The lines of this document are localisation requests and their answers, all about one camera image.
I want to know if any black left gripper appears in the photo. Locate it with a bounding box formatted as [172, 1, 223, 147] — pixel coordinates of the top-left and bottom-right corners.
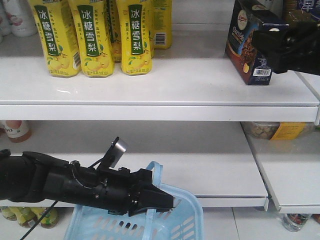
[93, 167, 174, 217]

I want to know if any middle yellow pear drink bottle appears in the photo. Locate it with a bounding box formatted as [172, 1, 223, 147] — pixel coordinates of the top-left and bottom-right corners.
[68, 0, 115, 78]

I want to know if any yellow pear drink bottle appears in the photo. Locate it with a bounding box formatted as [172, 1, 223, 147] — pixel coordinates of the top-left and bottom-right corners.
[28, 0, 81, 78]
[151, 0, 173, 49]
[116, 0, 153, 76]
[68, 0, 115, 78]

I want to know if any white peach drink bottle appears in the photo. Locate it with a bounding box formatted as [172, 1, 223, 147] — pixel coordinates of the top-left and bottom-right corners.
[2, 0, 38, 38]

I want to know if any left yellow pear drink bottle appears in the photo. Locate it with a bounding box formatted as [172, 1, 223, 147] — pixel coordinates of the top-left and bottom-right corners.
[28, 0, 81, 78]

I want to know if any light blue plastic basket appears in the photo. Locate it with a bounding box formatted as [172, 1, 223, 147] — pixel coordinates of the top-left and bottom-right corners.
[64, 161, 205, 240]

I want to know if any white supermarket shelf unit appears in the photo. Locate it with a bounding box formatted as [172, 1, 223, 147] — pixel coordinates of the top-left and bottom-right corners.
[0, 24, 320, 207]

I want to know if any orange juice bottle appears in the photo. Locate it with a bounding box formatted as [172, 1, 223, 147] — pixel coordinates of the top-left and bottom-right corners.
[3, 120, 32, 143]

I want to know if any right yellow pear drink bottle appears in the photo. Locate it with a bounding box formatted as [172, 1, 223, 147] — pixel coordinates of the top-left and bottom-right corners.
[116, 0, 153, 76]

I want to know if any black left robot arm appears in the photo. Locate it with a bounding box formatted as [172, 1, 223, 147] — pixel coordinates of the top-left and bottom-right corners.
[0, 149, 174, 216]

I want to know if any green tea bottles bottom shelf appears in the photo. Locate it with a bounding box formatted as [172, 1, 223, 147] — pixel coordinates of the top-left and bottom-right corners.
[0, 206, 59, 229]

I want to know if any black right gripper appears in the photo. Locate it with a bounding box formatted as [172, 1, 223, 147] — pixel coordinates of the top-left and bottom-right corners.
[252, 21, 320, 75]

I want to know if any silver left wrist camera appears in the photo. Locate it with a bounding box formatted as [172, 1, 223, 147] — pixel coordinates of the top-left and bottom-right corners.
[97, 136, 127, 170]

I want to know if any clear nut snack jar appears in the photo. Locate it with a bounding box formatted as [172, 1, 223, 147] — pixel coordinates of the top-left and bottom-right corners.
[241, 121, 320, 140]

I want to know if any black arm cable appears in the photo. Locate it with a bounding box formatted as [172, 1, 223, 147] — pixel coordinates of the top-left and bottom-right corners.
[19, 199, 57, 240]

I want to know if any rear yellow pear drink bottle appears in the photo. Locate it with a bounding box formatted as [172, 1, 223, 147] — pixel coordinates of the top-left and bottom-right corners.
[151, 0, 173, 49]

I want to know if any dark blue chocofello cookie box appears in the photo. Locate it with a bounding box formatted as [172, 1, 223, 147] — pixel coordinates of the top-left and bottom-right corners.
[225, 0, 289, 86]

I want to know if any clear bottle bottom right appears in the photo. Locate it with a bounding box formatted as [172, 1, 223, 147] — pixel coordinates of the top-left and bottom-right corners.
[282, 213, 312, 232]

